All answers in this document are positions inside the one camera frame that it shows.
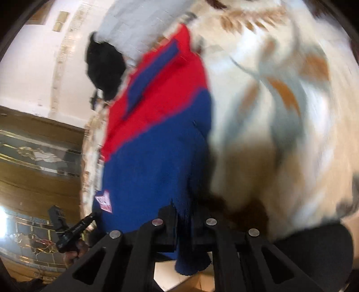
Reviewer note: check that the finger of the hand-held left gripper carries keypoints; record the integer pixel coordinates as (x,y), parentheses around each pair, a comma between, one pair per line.
(80,226)

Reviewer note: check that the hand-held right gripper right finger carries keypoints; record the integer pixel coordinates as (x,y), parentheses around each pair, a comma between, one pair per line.
(224,241)

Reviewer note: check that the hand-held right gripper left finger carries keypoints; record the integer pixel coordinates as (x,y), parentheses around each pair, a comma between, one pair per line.
(143,241)

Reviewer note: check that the red and blue sweater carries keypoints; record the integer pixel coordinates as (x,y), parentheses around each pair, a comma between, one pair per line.
(157,151)

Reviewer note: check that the person's left hand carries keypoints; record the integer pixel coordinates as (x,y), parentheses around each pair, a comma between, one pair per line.
(75,251)

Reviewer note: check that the wooden cabinet with glass panels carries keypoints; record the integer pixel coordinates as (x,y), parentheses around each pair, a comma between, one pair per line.
(36,168)

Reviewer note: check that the leaf printed blanket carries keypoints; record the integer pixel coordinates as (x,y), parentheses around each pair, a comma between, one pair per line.
(280,112)

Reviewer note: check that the black cloth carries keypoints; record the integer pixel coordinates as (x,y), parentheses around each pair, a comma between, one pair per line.
(105,67)

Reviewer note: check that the grey quilted pillow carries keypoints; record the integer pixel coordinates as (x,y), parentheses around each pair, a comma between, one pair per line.
(134,28)

